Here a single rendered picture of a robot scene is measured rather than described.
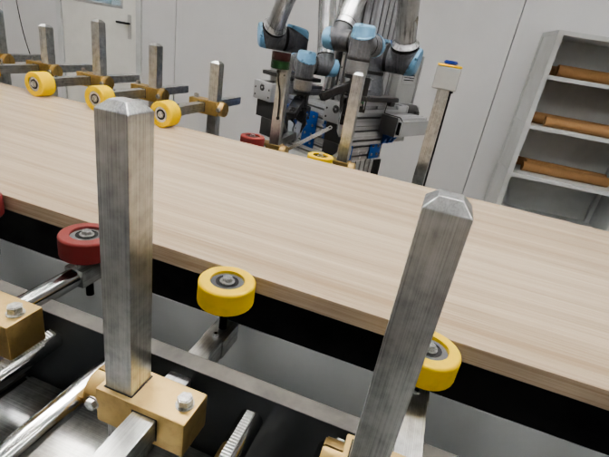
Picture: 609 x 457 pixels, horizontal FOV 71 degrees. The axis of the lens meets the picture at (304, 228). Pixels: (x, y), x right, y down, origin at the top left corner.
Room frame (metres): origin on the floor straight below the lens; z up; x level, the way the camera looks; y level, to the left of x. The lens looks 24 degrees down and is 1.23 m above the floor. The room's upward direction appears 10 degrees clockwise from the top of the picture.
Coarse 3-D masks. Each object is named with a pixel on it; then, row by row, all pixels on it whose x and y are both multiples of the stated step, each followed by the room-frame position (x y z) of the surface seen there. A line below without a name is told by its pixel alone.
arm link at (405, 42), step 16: (400, 0) 1.86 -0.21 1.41; (416, 0) 1.84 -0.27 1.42; (400, 16) 1.88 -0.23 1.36; (416, 16) 1.88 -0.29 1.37; (400, 32) 1.90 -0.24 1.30; (416, 32) 1.92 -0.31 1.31; (400, 48) 1.92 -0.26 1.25; (416, 48) 1.93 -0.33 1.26; (400, 64) 1.94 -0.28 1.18; (416, 64) 1.94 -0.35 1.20
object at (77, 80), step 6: (54, 78) 1.50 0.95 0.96; (60, 78) 1.53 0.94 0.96; (66, 78) 1.56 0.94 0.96; (72, 78) 1.58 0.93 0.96; (78, 78) 1.61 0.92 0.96; (84, 78) 1.64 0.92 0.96; (114, 78) 1.79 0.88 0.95; (120, 78) 1.82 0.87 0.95; (126, 78) 1.86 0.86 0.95; (132, 78) 1.90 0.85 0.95; (138, 78) 1.93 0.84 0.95; (60, 84) 1.52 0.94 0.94; (66, 84) 1.55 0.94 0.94; (72, 84) 1.58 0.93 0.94; (78, 84) 1.61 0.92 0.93; (84, 84) 1.64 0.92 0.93; (90, 84) 1.66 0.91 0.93
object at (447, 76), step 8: (440, 64) 1.33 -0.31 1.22; (448, 64) 1.33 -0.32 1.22; (440, 72) 1.33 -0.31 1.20; (448, 72) 1.33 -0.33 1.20; (456, 72) 1.32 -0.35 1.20; (440, 80) 1.33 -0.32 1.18; (448, 80) 1.32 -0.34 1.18; (456, 80) 1.32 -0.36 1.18; (440, 88) 1.33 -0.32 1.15; (448, 88) 1.32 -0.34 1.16; (456, 88) 1.32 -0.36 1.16
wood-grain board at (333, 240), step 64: (0, 128) 1.02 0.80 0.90; (64, 128) 1.12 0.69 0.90; (64, 192) 0.71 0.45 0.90; (192, 192) 0.82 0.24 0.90; (256, 192) 0.88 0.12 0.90; (320, 192) 0.96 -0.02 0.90; (384, 192) 1.04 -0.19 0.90; (192, 256) 0.56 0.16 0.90; (256, 256) 0.60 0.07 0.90; (320, 256) 0.64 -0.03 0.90; (384, 256) 0.68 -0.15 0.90; (512, 256) 0.78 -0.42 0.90; (576, 256) 0.84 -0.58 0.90; (384, 320) 0.49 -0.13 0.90; (448, 320) 0.51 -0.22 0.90; (512, 320) 0.54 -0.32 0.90; (576, 320) 0.57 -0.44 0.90; (576, 384) 0.42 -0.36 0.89
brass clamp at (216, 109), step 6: (192, 96) 1.56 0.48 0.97; (210, 102) 1.53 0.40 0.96; (216, 102) 1.52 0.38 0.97; (222, 102) 1.54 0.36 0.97; (210, 108) 1.53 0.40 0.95; (216, 108) 1.52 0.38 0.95; (222, 108) 1.52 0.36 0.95; (210, 114) 1.53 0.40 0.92; (216, 114) 1.52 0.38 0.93; (222, 114) 1.52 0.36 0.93
